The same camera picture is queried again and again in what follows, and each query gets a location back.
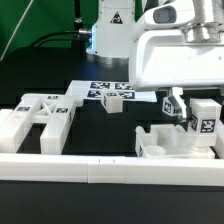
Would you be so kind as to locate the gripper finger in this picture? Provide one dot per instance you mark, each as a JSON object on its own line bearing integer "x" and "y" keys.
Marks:
{"x": 178, "y": 103}

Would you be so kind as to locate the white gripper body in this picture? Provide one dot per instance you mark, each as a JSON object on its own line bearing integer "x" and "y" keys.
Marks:
{"x": 178, "y": 43}

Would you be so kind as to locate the white chair seat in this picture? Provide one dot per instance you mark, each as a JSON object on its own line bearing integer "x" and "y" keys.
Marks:
{"x": 167, "y": 141}

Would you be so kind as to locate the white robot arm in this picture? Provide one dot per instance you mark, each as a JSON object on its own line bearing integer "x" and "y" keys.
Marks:
{"x": 111, "y": 35}

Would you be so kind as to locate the white tagged cube left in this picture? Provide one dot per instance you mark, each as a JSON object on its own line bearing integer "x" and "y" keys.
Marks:
{"x": 168, "y": 108}

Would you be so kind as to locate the white marker sheet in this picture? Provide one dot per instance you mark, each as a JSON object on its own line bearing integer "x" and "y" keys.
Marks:
{"x": 91, "y": 90}

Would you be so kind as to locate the black pole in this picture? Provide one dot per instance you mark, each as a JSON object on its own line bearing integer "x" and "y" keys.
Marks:
{"x": 77, "y": 15}

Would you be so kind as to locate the thin white rod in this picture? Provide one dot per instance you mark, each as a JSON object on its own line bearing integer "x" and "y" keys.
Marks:
{"x": 16, "y": 29}

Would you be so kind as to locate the white U-shaped obstacle fence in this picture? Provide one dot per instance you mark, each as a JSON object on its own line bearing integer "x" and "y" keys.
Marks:
{"x": 119, "y": 170}

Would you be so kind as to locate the white chair back frame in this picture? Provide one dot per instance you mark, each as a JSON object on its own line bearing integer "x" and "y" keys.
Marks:
{"x": 56, "y": 112}

